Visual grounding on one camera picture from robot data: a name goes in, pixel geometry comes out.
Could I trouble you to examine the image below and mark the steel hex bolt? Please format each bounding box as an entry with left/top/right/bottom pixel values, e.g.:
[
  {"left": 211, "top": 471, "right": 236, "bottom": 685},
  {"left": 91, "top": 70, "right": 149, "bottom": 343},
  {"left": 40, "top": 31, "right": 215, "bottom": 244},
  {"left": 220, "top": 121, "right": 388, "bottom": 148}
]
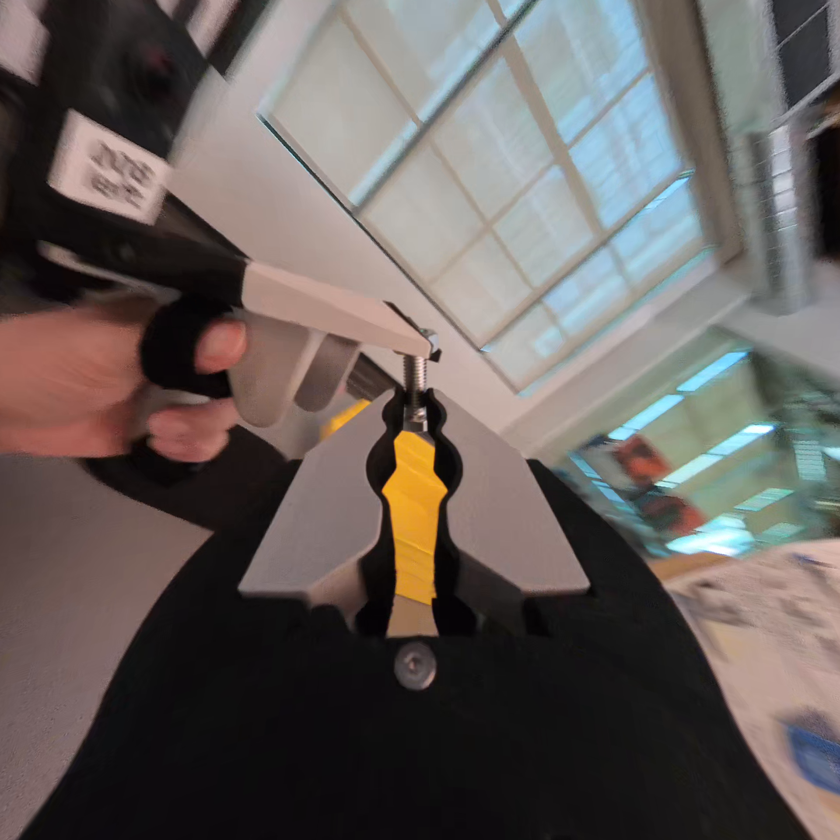
[{"left": 400, "top": 354, "right": 433, "bottom": 434}]

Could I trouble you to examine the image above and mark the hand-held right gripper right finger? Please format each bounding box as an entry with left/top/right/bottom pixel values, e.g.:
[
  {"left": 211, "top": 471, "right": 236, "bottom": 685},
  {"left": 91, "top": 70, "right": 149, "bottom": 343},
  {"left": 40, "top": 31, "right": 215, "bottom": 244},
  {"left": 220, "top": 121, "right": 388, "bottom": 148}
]
[{"left": 430, "top": 388, "right": 592, "bottom": 636}]

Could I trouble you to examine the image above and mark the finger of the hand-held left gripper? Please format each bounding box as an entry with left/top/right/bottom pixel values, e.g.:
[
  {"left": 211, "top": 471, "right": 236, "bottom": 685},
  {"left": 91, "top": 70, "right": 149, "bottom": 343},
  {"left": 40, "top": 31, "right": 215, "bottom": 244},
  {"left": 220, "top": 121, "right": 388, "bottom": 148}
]
[{"left": 239, "top": 259, "right": 442, "bottom": 361}]

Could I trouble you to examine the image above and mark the red and black box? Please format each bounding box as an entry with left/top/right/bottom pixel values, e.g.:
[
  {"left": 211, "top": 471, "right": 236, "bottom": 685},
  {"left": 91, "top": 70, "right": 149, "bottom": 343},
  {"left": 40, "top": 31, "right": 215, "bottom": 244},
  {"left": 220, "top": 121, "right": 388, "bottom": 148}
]
[{"left": 613, "top": 434, "right": 706, "bottom": 536}]

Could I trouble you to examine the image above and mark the yellow plastic bin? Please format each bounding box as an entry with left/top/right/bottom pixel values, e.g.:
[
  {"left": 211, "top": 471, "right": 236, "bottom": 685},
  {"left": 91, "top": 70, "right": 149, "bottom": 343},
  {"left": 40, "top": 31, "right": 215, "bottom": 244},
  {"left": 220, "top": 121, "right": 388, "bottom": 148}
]
[{"left": 320, "top": 399, "right": 450, "bottom": 606}]

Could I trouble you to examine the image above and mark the frosted glass window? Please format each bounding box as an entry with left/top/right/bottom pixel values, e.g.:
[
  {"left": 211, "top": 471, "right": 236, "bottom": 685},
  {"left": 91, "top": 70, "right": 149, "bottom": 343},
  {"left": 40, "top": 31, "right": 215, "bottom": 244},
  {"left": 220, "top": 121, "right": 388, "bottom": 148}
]
[{"left": 256, "top": 0, "right": 716, "bottom": 395}]

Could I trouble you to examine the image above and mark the short silver spiral duct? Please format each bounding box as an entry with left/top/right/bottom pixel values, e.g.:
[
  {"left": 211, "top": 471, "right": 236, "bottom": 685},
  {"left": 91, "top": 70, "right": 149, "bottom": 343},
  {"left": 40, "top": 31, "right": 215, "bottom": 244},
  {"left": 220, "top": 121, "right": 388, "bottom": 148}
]
[{"left": 745, "top": 121, "right": 818, "bottom": 316}]

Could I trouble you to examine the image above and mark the person's left hand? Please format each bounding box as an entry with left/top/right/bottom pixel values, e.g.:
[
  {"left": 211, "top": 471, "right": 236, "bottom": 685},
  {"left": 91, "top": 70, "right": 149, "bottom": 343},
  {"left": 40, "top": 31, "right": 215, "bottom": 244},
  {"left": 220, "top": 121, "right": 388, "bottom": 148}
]
[{"left": 0, "top": 307, "right": 249, "bottom": 463}]

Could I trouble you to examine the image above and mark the printed instruction sheet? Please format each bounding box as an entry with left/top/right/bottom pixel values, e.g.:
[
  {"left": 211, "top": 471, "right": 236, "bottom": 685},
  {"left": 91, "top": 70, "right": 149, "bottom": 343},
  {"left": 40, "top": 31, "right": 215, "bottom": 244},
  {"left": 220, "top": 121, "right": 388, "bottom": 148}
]
[{"left": 666, "top": 541, "right": 840, "bottom": 840}]

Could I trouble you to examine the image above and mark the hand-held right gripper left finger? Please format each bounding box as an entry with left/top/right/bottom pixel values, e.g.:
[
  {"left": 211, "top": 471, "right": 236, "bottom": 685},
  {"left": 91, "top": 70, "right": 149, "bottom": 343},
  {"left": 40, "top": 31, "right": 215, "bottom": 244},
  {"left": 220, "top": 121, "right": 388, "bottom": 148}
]
[{"left": 238, "top": 387, "right": 400, "bottom": 636}]

